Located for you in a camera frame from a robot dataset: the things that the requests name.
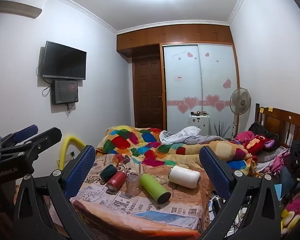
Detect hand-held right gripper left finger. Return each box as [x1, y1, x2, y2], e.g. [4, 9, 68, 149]
[12, 144, 97, 240]

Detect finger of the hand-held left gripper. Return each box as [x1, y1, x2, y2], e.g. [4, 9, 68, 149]
[0, 124, 39, 145]
[0, 127, 63, 161]

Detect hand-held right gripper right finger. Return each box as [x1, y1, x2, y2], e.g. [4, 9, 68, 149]
[199, 145, 283, 240]

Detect dark green cup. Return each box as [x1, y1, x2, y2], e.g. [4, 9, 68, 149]
[99, 164, 118, 184]

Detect white cup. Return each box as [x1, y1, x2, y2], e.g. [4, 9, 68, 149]
[168, 166, 201, 188]

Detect red cup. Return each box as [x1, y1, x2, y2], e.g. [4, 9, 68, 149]
[106, 171, 127, 192]

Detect clear glass cup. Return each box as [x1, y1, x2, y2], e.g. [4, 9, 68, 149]
[126, 173, 142, 196]

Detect light green cup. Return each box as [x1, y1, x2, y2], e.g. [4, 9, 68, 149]
[139, 173, 171, 204]

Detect yellow foam tube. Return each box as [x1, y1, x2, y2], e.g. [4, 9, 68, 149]
[55, 135, 87, 171]

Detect black metal flask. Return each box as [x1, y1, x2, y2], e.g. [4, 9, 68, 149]
[211, 194, 224, 213]

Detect dry grass plant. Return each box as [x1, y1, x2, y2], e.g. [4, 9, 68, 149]
[213, 121, 232, 138]

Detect white small appliance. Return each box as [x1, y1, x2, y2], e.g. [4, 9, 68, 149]
[188, 114, 211, 136]

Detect grey crumpled cloth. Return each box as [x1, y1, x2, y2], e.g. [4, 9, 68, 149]
[159, 126, 228, 145]

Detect red plush toy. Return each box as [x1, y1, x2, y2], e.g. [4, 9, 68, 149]
[234, 131, 281, 156]

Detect colourful patchwork quilt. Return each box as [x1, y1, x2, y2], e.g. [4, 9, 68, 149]
[96, 125, 258, 178]

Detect pile of pink clothes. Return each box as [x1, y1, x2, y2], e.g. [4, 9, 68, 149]
[255, 148, 292, 178]

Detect black bag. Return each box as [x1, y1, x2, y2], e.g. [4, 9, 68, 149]
[248, 122, 271, 136]

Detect standing electric fan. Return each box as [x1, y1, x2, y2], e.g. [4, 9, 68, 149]
[229, 88, 252, 138]

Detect wooden bed headboard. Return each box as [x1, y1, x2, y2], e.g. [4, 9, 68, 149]
[255, 103, 300, 151]

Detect white sliding wardrobe with hearts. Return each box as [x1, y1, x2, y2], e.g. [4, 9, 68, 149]
[160, 42, 240, 137]

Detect yellow pink plush toy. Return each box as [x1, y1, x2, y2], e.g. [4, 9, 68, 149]
[280, 197, 300, 236]

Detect dark wooden door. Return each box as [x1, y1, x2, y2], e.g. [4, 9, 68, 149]
[132, 56, 165, 131]

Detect white air conditioner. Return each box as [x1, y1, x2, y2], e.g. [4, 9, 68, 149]
[0, 0, 43, 19]

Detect wooden overhead cabinets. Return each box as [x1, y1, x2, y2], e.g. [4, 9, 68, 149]
[116, 24, 234, 57]

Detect small black wall monitor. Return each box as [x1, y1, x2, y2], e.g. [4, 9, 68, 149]
[51, 80, 79, 105]

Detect black wall television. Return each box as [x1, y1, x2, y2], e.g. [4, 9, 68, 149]
[41, 41, 87, 81]

